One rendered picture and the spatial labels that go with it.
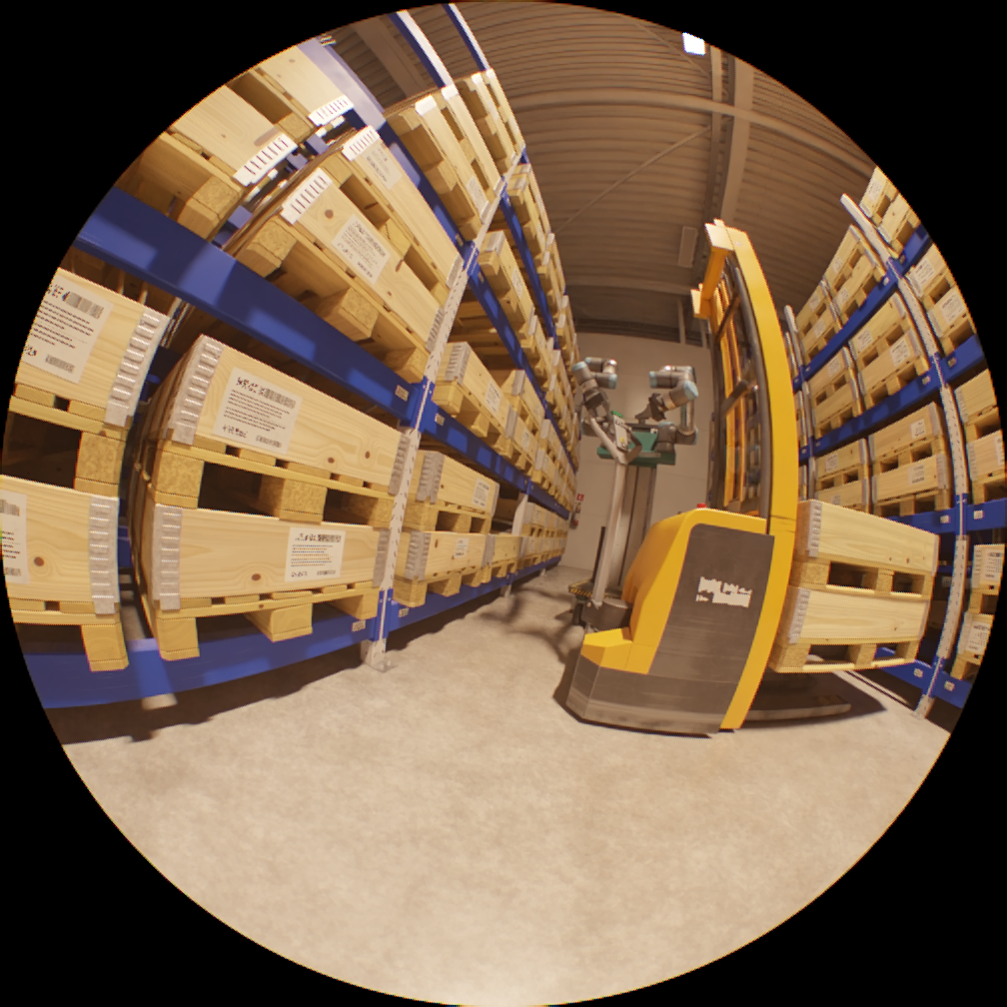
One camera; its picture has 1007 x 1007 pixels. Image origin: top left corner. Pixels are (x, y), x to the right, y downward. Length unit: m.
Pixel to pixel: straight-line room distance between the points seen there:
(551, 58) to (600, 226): 4.44
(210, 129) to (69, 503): 0.79
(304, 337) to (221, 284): 0.29
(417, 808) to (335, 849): 0.24
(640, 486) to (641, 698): 1.91
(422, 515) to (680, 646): 1.13
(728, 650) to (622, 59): 7.44
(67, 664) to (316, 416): 0.90
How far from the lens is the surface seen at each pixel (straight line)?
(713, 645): 1.24
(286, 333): 0.91
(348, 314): 0.96
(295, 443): 0.83
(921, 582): 2.20
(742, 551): 1.21
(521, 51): 7.16
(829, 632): 1.56
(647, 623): 1.14
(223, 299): 0.86
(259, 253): 0.85
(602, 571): 1.57
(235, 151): 0.97
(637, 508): 2.70
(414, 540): 1.33
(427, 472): 1.32
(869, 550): 1.67
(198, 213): 0.85
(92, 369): 0.72
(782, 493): 1.38
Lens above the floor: 0.72
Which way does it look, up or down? 3 degrees up
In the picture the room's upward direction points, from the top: 11 degrees clockwise
